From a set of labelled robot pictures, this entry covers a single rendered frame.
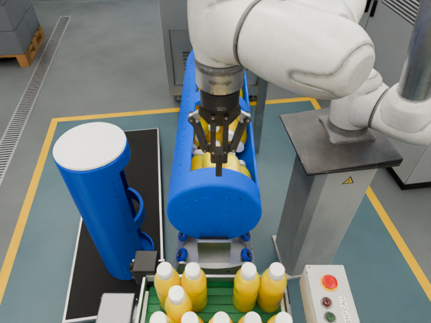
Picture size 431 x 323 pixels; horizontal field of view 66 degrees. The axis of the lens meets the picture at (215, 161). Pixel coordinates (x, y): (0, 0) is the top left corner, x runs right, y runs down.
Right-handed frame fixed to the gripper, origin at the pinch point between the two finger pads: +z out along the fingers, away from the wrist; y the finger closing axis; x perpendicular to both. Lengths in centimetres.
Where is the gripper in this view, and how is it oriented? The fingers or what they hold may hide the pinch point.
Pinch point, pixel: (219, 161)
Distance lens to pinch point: 75.6
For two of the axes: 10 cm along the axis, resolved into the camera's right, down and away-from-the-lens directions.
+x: 0.0, -7.1, 7.1
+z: 0.0, 7.1, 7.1
